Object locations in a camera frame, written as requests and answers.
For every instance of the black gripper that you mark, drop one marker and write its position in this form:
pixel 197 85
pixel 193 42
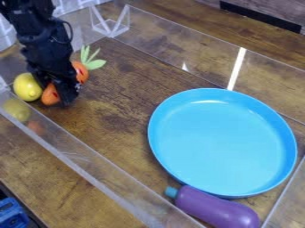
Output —
pixel 47 50

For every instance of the orange toy carrot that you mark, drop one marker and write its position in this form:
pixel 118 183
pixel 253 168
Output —
pixel 86 64

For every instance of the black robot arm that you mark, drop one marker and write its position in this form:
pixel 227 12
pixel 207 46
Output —
pixel 28 9

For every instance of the yellow toy lemon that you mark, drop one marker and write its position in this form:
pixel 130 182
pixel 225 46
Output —
pixel 25 87

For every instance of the blue round plate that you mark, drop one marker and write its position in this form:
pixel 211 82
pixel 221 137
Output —
pixel 222 142

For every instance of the blue plastic object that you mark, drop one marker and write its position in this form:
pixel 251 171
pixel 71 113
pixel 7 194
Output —
pixel 12 214

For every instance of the purple toy eggplant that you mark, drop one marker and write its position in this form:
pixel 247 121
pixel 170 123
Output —
pixel 218 212

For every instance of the clear acrylic corner bracket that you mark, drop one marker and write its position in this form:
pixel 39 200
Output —
pixel 110 28

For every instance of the clear acrylic enclosure walls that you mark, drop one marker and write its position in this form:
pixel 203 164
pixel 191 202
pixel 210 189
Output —
pixel 76 162

